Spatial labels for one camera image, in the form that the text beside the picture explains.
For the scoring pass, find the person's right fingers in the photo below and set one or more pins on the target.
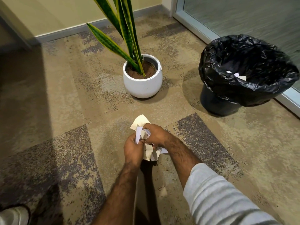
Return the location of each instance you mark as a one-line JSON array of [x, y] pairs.
[[147, 128]]

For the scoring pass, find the white paper scraps in bin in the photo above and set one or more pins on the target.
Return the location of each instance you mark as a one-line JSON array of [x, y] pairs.
[[239, 76]]

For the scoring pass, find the person's white shoe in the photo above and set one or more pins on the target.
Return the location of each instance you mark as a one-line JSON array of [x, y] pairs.
[[14, 216]]

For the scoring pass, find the black waste bin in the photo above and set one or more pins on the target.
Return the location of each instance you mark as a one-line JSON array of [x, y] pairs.
[[218, 103]]

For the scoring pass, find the frosted glass door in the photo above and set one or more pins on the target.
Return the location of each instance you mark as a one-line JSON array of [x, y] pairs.
[[243, 18]]

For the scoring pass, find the person's right forearm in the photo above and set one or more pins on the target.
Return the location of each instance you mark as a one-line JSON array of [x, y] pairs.
[[211, 187]]

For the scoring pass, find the person's left forearm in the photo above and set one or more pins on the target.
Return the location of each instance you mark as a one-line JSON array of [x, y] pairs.
[[119, 194]]

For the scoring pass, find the white ceramic plant pot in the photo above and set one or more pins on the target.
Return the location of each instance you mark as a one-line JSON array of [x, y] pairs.
[[143, 83]]

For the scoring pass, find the person's left hand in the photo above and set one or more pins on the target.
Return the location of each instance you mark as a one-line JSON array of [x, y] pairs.
[[132, 151]]

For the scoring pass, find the black plastic bin liner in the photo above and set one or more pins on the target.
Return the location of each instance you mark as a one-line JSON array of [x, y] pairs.
[[248, 67]]

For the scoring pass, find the person's left fingers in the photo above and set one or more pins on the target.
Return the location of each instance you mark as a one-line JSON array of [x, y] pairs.
[[140, 142]]

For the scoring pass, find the green snake plant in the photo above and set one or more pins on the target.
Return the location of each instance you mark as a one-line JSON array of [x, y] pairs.
[[123, 30]]

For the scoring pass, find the person's right hand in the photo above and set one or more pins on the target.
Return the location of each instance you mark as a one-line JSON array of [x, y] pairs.
[[154, 134]]

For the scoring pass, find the white paper wad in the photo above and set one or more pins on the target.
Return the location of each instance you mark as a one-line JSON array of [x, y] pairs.
[[145, 135]]

